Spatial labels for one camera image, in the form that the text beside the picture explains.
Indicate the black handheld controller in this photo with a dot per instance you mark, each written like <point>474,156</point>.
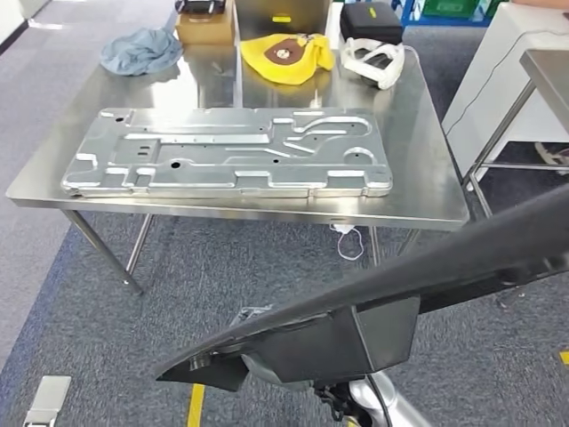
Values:
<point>200,6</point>

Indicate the yellow bear print bag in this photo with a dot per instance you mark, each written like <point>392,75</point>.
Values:
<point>266,70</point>

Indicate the blue metal shelf rack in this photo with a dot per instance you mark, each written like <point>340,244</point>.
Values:
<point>444,22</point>

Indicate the brown cardboard box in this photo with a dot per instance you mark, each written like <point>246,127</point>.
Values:
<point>204,32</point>

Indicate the blue grey cloth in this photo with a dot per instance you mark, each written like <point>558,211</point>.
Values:
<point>142,53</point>

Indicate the black plastic panel part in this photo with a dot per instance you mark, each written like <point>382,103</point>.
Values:
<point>333,348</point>

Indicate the stainless steel table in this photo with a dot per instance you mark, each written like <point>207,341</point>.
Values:
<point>551,76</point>

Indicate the stainless steel workbench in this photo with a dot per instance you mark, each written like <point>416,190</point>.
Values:
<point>422,177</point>

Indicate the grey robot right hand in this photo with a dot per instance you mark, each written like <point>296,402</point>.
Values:
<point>257,372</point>

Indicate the black zip case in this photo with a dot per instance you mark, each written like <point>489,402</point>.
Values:
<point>371,26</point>

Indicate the yellow floor tape square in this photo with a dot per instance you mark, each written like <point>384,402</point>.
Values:
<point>564,358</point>
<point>195,406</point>

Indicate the stamped sheet metal plate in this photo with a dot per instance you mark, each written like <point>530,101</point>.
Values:
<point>200,159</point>

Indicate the silver floor socket cover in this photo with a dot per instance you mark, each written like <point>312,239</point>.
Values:
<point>49,401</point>

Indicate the green plastic crate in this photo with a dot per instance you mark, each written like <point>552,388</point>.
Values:
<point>449,7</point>
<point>496,6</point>

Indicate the grey laptop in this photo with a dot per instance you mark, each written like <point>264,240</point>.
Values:
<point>257,17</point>

